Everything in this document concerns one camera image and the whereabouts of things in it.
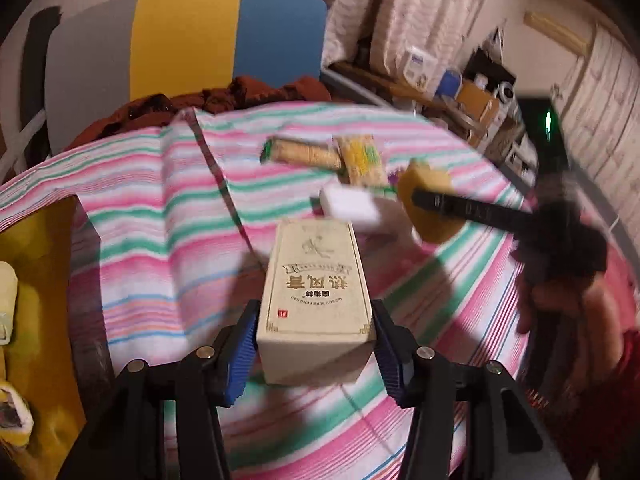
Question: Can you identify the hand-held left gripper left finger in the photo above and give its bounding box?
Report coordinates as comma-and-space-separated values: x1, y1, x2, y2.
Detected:
57, 300, 261, 480

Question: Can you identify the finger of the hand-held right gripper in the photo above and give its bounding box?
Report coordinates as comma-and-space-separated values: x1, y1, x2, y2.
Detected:
411, 187, 536, 233

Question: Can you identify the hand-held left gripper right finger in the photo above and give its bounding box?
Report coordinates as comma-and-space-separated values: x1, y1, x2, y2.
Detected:
371, 300, 566, 480

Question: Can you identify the yellow sponge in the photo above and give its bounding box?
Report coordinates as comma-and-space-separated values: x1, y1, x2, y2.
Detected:
397, 160, 468, 243

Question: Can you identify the beige cardboard box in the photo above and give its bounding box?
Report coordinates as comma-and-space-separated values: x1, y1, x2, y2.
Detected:
255, 220, 377, 387

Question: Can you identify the gold metal tin tray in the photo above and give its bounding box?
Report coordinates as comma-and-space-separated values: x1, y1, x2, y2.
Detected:
0, 195, 108, 480

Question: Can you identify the beige plush toy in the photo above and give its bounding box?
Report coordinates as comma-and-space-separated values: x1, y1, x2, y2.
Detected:
0, 264, 21, 346

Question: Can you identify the person's right hand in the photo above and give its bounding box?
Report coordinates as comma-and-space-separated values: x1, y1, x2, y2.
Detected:
516, 274, 631, 392

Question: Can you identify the brown cardboard box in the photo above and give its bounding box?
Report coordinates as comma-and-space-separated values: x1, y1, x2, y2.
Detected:
457, 81, 501, 122

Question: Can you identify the round black white device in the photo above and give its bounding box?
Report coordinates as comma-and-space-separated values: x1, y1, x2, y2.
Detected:
492, 80, 518, 106

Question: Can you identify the yellow green snack packet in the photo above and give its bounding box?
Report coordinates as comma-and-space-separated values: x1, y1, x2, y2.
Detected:
334, 134, 390, 187

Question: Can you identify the white rectangular box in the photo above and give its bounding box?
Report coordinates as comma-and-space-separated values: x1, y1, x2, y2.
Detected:
319, 183, 416, 233

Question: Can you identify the pink green striped tablecloth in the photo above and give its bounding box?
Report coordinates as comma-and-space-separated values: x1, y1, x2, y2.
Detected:
0, 102, 631, 480

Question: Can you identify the white box with blue label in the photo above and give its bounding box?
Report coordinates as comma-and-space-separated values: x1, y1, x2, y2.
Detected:
402, 46, 438, 86

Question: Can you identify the cluttered shelf of items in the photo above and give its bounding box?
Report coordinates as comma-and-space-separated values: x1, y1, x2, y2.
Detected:
327, 60, 501, 126

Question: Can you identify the rust brown jacket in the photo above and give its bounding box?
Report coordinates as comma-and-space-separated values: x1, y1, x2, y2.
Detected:
62, 76, 333, 153

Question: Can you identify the grey yellow blue chair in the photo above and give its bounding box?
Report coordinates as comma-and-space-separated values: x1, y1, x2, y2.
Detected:
0, 0, 391, 156

